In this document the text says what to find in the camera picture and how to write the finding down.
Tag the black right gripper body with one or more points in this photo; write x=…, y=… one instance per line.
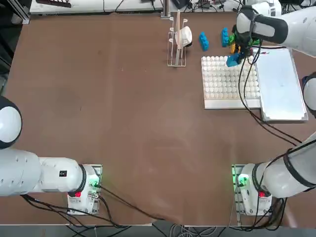
x=243, y=40

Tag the blue three-stud block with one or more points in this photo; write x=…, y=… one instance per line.
x=232, y=61
x=204, y=42
x=224, y=37

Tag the green toy block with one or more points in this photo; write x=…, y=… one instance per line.
x=256, y=42
x=231, y=39

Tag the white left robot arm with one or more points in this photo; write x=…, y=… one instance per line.
x=24, y=170

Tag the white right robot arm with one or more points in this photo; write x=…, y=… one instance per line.
x=296, y=24

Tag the white pen with red cap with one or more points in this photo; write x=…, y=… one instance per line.
x=265, y=52

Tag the white studded baseplate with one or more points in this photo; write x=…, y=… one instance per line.
x=222, y=81

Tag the yellow two-stud block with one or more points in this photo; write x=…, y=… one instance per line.
x=233, y=49

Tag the white cup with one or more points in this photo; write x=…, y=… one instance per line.
x=186, y=35

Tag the wooden rod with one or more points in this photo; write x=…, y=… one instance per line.
x=178, y=24

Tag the white whiteboard with grey frame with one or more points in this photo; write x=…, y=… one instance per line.
x=281, y=86

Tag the aluminium camera post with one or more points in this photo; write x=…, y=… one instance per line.
x=165, y=8

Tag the aluminium frame profile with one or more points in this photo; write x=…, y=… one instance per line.
x=21, y=12

